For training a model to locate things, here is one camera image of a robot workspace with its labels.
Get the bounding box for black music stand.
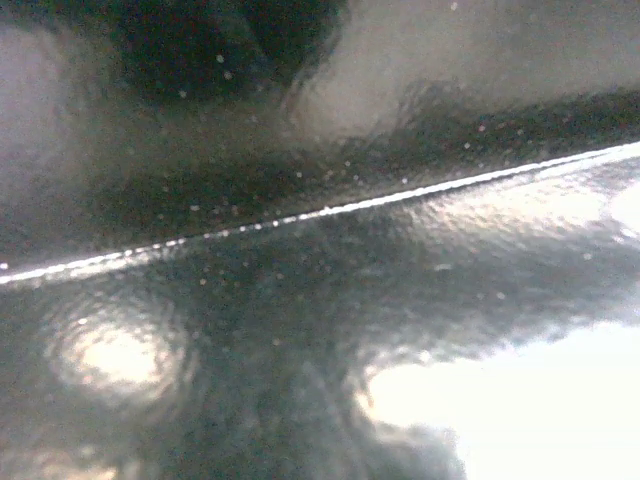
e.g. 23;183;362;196
0;0;640;480

